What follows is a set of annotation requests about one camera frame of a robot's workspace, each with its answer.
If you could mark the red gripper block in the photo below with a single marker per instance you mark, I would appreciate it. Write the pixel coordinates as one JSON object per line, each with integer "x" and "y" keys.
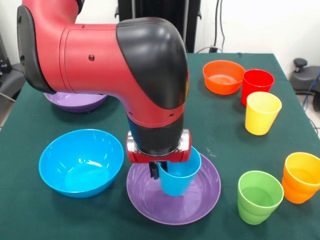
{"x": 160, "y": 159}

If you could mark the blue plastic cup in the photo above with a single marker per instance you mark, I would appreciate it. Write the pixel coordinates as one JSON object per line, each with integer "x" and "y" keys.
{"x": 180, "y": 185}

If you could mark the shallow purple plastic bowl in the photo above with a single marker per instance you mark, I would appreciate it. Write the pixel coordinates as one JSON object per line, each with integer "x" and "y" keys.
{"x": 175, "y": 210}

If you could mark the green plastic cup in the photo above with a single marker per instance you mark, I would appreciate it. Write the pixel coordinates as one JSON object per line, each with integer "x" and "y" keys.
{"x": 257, "y": 210}

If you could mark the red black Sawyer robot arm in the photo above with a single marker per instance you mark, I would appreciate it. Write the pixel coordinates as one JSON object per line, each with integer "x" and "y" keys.
{"x": 87, "y": 62}

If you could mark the dark green tablecloth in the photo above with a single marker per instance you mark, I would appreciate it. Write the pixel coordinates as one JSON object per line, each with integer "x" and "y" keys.
{"x": 225, "y": 140}

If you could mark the blue plastic bowl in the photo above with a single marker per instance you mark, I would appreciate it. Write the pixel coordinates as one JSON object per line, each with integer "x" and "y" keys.
{"x": 82, "y": 172}

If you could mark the orange-red plastic bowl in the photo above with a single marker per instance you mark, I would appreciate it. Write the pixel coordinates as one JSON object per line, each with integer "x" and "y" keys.
{"x": 222, "y": 85}

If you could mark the deep purple plastic bowl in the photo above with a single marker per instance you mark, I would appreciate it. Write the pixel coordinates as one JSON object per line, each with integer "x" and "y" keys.
{"x": 75, "y": 102}

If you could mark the yellow plastic cup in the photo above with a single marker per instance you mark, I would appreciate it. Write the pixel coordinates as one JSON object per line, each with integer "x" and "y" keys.
{"x": 261, "y": 117}

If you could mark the red plastic cup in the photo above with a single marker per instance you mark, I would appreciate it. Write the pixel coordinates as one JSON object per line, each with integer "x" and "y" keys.
{"x": 257, "y": 82}

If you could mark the black power plug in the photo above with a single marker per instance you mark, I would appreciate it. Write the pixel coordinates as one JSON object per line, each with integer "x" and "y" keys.
{"x": 213, "y": 49}

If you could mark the orange plastic cup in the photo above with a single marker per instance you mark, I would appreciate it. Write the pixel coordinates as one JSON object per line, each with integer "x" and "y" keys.
{"x": 297, "y": 185}

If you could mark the grey pedestal foot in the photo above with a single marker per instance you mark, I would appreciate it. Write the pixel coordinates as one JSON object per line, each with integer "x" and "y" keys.
{"x": 302, "y": 80}
{"x": 10, "y": 80}

